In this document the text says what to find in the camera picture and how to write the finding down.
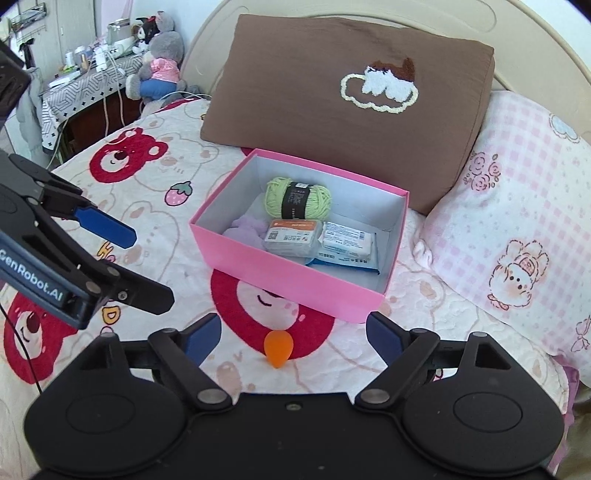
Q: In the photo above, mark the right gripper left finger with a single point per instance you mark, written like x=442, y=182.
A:
x=179, y=355

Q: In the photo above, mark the purple plush toy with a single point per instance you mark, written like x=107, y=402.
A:
x=248, y=230

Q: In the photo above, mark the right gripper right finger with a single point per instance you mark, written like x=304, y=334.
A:
x=407, y=355

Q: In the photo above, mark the pink cardboard box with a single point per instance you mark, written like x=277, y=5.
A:
x=357, y=201

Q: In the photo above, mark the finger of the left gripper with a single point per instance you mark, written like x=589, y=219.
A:
x=105, y=226
x=140, y=292

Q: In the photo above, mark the grey plush toy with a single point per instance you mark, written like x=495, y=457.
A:
x=159, y=77

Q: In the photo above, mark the black white plush doll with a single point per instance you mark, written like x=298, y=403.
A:
x=143, y=33

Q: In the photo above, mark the blue wet wipes pack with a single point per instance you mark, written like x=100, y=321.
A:
x=334, y=255

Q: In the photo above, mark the green yarn ball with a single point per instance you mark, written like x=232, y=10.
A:
x=289, y=199

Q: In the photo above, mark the orange makeup sponge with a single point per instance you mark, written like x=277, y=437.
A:
x=278, y=346

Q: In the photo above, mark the brown embroidered pillow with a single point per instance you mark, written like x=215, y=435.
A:
x=395, y=104

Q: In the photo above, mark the small white packet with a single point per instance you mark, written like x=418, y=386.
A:
x=345, y=240

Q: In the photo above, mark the patterned bedside table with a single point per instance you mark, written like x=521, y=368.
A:
x=61, y=103

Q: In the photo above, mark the bear print bed blanket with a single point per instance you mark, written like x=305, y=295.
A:
x=330, y=355

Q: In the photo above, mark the white wardrobe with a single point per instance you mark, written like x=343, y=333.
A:
x=55, y=27

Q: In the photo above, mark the clear plastic swab box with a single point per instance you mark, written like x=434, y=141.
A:
x=297, y=238

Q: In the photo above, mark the pink checked pillow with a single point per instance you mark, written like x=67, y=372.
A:
x=513, y=234

